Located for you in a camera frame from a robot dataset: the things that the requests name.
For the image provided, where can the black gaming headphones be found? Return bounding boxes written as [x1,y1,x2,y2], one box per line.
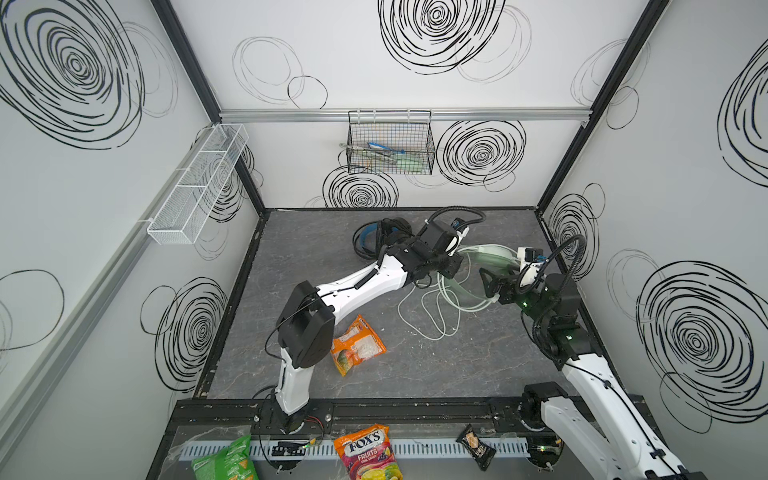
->
[352,217,413,260]

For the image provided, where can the mint green headphones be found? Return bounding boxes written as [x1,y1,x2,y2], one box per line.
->
[438,244,520,313]

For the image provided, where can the white slotted cable duct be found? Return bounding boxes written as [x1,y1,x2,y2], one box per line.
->
[177,436,532,462]

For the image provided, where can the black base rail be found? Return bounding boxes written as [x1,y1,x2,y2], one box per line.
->
[168,397,547,436]

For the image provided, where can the Fox's fruits candy bag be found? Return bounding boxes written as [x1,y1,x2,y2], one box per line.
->
[334,424,404,480]

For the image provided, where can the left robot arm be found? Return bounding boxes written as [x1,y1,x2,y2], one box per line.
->
[268,206,486,418]

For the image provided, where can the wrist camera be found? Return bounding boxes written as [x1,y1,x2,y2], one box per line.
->
[516,247,546,269]
[450,224,469,248]

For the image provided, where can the white mesh wall shelf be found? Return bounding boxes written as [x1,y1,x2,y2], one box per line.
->
[147,123,248,246]

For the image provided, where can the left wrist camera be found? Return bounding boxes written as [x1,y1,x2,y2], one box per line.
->
[450,224,469,248]

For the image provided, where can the green brush in basket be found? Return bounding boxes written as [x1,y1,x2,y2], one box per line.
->
[340,144,424,173]

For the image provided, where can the mint green headphone cable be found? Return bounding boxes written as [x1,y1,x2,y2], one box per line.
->
[397,269,499,342]

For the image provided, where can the orange snack bag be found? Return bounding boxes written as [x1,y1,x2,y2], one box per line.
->
[330,315,388,376]

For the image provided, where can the black wire wall basket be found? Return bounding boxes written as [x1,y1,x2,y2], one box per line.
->
[344,109,436,176]

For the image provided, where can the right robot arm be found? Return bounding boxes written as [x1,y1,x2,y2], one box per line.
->
[479,234,705,479]

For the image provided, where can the green snack bag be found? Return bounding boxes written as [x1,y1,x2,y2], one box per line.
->
[191,435,259,480]

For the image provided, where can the blue tool in basket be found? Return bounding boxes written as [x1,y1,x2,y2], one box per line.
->
[368,142,405,156]

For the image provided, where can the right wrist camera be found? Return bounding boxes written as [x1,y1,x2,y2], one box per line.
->
[516,247,546,269]

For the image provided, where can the small dark snack packet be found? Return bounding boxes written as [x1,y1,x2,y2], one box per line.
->
[456,424,497,472]

